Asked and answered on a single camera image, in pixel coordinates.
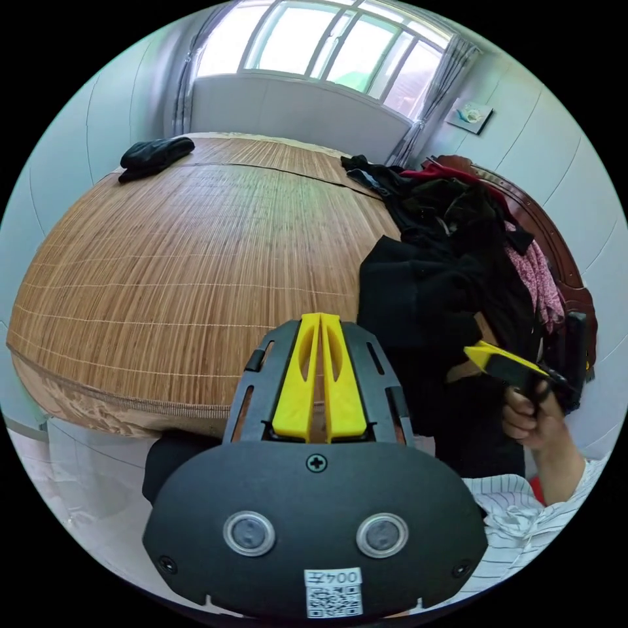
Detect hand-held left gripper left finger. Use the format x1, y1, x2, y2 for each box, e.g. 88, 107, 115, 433
272, 313, 321, 444

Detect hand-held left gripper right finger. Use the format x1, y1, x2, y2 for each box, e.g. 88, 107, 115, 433
321, 313, 368, 444

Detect black pants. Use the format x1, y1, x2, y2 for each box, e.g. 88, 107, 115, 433
357, 234, 536, 480

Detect person's right forearm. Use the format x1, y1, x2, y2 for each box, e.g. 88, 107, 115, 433
521, 431, 588, 507

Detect person's right hand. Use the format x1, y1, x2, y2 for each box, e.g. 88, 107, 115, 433
502, 386, 571, 451

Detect person's body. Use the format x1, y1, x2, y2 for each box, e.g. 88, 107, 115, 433
459, 456, 612, 597

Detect pile of clothes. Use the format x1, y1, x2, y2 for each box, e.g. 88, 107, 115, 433
340, 154, 566, 336

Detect bed with woven mat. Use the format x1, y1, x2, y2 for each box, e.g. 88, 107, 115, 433
5, 130, 599, 440

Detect grey curtain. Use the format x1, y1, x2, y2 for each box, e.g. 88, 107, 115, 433
170, 3, 237, 139
386, 33, 480, 169

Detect folded black garment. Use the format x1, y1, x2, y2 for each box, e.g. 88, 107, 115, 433
119, 137, 197, 184

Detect window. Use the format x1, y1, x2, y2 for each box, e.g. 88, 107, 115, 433
196, 0, 451, 120

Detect framed wall picture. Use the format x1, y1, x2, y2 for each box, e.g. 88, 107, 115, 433
445, 97, 495, 136

